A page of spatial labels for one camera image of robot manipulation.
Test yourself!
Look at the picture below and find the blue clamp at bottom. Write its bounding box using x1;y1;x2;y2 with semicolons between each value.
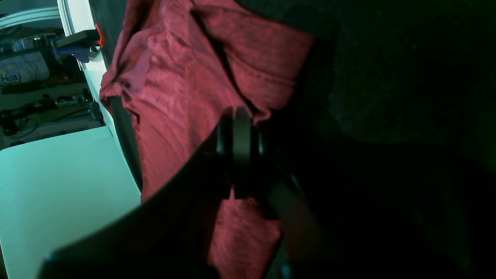
51;24;107;64

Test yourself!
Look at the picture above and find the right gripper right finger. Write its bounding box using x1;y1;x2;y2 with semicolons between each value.
232;107;331;279

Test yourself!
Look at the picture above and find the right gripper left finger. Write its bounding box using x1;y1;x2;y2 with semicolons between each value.
38;108;233;279

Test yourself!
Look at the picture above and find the red long-sleeve shirt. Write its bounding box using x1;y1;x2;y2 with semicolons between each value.
99;0;314;279

